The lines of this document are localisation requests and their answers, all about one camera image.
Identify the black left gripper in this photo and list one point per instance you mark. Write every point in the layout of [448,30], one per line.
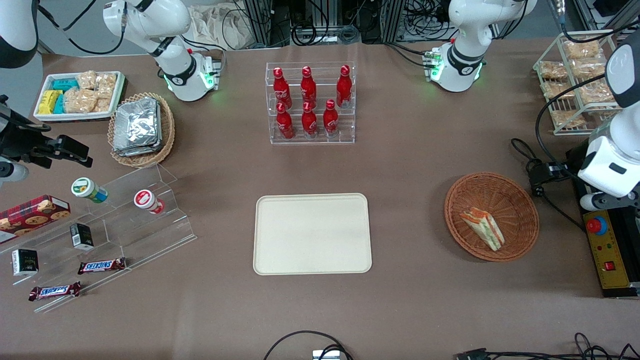
[574,161]

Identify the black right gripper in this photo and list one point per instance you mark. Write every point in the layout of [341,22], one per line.
[19,139]

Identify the plastic-wrapped triangle sandwich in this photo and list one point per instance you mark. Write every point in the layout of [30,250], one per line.
[484,227]

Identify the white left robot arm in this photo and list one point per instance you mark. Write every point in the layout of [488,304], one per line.
[465,55]

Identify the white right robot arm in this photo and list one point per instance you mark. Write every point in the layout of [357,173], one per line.
[150,22]

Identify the white rectangular snack tray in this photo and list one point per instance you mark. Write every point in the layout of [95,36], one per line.
[75,116]

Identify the oval tan wicker basket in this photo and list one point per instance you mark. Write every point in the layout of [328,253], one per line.
[167,130]

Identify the round brown wicker basket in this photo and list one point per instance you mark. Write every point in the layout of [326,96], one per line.
[515,200]

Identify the beige plastic serving tray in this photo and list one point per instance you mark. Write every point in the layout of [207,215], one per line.
[312,234]

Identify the red emergency stop button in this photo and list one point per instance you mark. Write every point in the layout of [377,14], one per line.
[597,225]

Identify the green-lid white cup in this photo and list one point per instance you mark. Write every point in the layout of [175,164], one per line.
[87,190]

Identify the teal snack packet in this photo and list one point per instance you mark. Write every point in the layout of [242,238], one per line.
[65,84]
[60,104]

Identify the yellow snack packet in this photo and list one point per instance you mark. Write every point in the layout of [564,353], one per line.
[53,96]
[47,107]

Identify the clear rice cracker pack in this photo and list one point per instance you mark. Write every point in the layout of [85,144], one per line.
[86,80]
[106,85]
[103,104]
[80,101]

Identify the black yellow control box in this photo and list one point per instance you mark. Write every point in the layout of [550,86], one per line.
[607,255]

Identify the silver foil pouch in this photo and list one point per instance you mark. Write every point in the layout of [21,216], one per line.
[135,150]
[136,122]

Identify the red tartan cookie box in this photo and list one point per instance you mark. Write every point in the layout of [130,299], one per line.
[30,212]

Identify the small black carton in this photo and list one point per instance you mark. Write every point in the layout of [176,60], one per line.
[25,262]
[81,236]

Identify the red-lid white cup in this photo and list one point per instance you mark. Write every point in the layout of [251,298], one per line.
[147,201]

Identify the clear bagged pastry pack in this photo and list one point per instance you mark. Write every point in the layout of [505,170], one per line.
[596,94]
[558,90]
[581,49]
[567,119]
[588,68]
[553,70]

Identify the clear acrylic stepped shelf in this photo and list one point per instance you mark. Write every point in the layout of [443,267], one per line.
[150,235]

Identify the brown Snickers bar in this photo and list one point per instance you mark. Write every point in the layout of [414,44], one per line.
[55,291]
[101,265]

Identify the beige cloth bag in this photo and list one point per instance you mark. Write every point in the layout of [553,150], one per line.
[215,25]

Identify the red cola bottle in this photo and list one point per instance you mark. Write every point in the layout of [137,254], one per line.
[308,87]
[330,120]
[309,122]
[281,89]
[285,124]
[344,87]

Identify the clear acrylic bottle rack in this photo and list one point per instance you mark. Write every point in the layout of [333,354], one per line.
[345,127]

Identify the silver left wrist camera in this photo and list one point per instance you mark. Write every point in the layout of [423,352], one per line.
[593,202]

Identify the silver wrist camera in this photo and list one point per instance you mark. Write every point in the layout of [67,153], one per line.
[593,202]
[12,172]

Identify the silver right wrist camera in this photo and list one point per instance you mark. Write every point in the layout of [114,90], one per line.
[12,172]

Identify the aluminium frame post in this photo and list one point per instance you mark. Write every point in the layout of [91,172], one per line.
[395,20]
[260,20]

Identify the silver camera device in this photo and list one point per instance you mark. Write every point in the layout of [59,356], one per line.
[326,355]

